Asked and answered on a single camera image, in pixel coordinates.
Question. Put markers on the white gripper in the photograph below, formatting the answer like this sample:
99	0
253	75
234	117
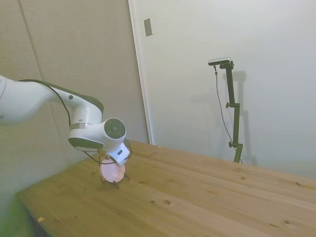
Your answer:
118	154

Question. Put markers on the pink plastic bowl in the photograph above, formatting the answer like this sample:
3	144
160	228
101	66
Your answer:
112	171

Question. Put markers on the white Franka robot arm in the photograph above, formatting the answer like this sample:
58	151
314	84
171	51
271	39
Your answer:
81	118

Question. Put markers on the small orange scrap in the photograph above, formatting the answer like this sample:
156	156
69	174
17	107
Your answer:
40	218

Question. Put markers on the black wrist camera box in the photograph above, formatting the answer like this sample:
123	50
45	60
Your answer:
127	143

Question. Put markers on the white door frame trim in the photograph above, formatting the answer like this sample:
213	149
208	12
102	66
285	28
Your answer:
140	74

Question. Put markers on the dark green camera stand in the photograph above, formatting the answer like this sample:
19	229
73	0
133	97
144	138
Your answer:
235	116

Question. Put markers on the grey wall switch plate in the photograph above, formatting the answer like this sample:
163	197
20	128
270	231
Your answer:
148	27

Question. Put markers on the grey exterior camera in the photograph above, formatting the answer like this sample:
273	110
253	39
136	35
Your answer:
219	61

